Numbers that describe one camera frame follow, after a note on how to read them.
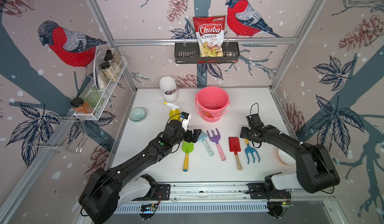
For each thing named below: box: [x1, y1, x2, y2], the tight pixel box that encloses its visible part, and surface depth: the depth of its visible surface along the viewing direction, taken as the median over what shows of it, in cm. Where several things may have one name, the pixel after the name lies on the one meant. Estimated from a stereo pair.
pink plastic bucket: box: [195, 86, 231, 122], surface depth 95 cm
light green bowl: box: [129, 107, 147, 122], surface depth 103 cm
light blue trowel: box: [197, 130, 215, 157], surface depth 91 cm
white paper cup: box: [159, 76, 179, 103], surface depth 109 cm
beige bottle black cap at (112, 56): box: [104, 48, 123, 74], surface depth 85 cm
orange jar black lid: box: [70, 97, 94, 114], surface depth 62 cm
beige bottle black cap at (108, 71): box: [100, 62, 118, 82], surface depth 78 cm
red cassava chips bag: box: [193, 15, 226, 57], surface depth 83 cm
